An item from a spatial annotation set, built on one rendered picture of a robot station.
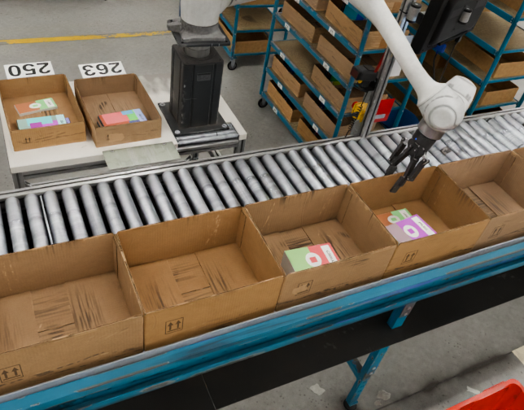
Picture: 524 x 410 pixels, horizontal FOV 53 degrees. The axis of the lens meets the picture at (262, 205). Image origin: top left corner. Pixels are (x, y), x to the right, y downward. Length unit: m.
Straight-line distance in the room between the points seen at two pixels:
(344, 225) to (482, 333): 1.37
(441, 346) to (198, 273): 1.58
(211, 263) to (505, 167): 1.29
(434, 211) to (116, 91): 1.53
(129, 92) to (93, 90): 0.17
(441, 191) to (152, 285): 1.10
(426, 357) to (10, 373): 1.97
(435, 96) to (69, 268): 1.16
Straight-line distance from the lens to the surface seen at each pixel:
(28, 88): 2.60
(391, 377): 2.66
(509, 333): 3.13
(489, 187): 2.35
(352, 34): 3.01
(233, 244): 1.72
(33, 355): 1.36
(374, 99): 2.50
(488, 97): 3.73
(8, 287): 1.60
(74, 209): 2.03
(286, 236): 1.79
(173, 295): 1.57
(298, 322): 1.55
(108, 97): 2.59
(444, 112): 1.61
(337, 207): 1.86
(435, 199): 2.08
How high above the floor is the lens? 2.15
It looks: 42 degrees down
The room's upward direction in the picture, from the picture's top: 12 degrees clockwise
